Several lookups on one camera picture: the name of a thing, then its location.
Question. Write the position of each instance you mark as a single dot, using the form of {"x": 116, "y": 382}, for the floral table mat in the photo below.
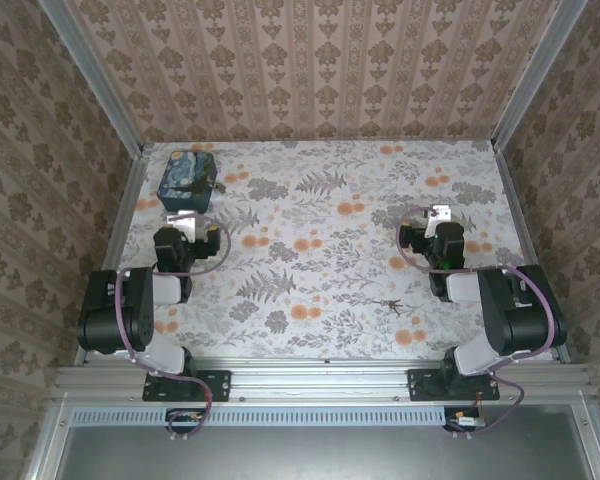
{"x": 320, "y": 225}

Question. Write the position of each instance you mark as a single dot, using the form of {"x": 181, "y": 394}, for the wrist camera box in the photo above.
{"x": 185, "y": 222}
{"x": 442, "y": 212}

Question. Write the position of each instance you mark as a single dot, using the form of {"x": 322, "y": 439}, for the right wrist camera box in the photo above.
{"x": 442, "y": 212}

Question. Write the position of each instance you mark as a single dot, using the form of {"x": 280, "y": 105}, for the aluminium mounting rail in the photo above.
{"x": 320, "y": 380}

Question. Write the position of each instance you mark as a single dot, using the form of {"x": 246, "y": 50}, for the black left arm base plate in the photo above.
{"x": 215, "y": 385}

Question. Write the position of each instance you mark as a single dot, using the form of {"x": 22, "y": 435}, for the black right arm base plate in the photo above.
{"x": 422, "y": 385}

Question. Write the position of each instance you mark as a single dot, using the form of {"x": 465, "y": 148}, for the aluminium side rail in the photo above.
{"x": 520, "y": 215}
{"x": 125, "y": 220}

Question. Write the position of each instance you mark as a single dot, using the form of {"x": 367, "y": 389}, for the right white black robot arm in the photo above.
{"x": 510, "y": 310}

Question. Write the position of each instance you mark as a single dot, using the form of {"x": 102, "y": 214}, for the grey metal panel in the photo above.
{"x": 300, "y": 455}

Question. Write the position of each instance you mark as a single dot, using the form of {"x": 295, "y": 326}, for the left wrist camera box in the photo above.
{"x": 185, "y": 222}

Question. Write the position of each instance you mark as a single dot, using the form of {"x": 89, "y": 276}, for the small circuit board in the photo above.
{"x": 185, "y": 419}
{"x": 467, "y": 421}

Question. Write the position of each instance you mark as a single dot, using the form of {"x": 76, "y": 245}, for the aluminium frame post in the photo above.
{"x": 95, "y": 80}
{"x": 535, "y": 75}

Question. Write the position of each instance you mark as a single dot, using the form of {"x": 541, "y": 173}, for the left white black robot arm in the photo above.
{"x": 140, "y": 310}

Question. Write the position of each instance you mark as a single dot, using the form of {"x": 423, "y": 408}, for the silver key bunch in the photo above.
{"x": 390, "y": 304}

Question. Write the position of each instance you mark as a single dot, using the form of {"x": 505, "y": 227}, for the blue starry painted tin box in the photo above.
{"x": 180, "y": 175}

